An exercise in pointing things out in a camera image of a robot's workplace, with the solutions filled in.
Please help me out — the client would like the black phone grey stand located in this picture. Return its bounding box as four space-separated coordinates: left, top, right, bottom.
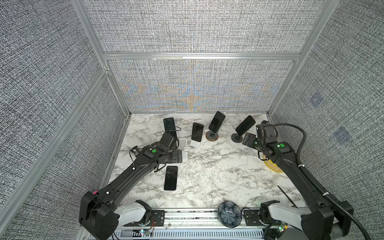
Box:
236 115 256 136

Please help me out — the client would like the black phone front white stand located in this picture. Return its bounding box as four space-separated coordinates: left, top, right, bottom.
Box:
164 166 178 191

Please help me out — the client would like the black phone white stand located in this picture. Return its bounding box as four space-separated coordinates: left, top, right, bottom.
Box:
164 166 178 191
192 123 204 143

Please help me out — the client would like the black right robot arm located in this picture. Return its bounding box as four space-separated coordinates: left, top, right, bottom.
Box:
242 125 356 240

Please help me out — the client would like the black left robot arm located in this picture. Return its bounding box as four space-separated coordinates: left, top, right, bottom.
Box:
79 133 180 240

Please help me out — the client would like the grey round base phone stand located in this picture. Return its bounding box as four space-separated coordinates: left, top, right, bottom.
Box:
231 133 243 143

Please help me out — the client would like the black phone wooden base stand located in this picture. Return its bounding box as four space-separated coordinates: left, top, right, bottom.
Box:
209 111 226 134

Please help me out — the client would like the yellow rimmed wooden bowl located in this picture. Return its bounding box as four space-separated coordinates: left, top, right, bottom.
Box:
263 155 284 173

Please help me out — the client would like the black thin stick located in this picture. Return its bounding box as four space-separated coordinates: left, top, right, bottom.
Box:
278 186 298 208

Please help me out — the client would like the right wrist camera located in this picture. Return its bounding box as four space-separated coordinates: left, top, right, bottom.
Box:
256 121 278 144

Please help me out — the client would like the aluminium front rail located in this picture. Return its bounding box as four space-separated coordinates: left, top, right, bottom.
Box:
107 209 268 240

